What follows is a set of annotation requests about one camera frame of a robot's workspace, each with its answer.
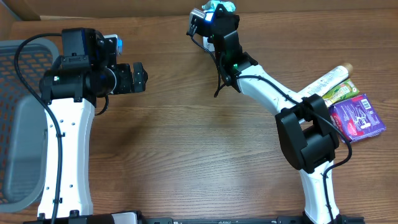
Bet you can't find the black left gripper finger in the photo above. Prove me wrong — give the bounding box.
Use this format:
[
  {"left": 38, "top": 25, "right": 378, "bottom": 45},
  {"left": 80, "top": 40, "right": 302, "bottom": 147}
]
[
  {"left": 134, "top": 80, "right": 146, "bottom": 93},
  {"left": 133, "top": 62, "right": 148, "bottom": 80}
]

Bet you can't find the teal wet wipes pack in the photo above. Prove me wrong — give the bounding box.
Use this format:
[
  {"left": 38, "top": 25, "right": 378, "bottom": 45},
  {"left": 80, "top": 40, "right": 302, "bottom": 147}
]
[{"left": 201, "top": 0, "right": 236, "bottom": 12}]

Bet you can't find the white green cosmetic tube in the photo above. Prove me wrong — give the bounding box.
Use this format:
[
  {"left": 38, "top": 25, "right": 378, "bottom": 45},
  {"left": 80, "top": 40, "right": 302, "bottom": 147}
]
[{"left": 299, "top": 63, "right": 353, "bottom": 97}]

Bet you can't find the green yellow snack pouch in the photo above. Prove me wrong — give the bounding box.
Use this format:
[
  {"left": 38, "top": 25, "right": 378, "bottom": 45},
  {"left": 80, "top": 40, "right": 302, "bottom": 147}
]
[{"left": 322, "top": 78, "right": 359, "bottom": 107}]

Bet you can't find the purple sanitary pad pack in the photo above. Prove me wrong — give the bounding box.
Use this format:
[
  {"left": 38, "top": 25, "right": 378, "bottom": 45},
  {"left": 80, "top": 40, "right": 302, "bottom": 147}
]
[{"left": 329, "top": 94, "right": 386, "bottom": 142}]

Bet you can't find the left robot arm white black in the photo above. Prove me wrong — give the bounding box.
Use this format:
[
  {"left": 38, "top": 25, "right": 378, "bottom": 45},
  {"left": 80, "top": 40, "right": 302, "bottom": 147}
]
[{"left": 37, "top": 28, "right": 148, "bottom": 223}]

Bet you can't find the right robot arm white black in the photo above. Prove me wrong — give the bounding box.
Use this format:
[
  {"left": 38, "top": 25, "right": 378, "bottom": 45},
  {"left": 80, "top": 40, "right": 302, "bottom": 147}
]
[{"left": 191, "top": 1, "right": 343, "bottom": 223}]

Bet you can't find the white barcode scanner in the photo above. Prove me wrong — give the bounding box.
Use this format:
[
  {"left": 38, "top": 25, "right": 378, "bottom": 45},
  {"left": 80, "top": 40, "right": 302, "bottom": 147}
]
[{"left": 203, "top": 37, "right": 215, "bottom": 52}]

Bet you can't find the grey plastic mesh basket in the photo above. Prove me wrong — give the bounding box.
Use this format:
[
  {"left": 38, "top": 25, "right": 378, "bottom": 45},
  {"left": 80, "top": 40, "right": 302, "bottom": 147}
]
[{"left": 1, "top": 40, "right": 47, "bottom": 213}]

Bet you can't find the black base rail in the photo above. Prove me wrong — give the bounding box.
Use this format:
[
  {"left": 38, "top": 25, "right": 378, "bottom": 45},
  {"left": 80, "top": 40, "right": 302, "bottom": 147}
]
[{"left": 23, "top": 210, "right": 365, "bottom": 224}]

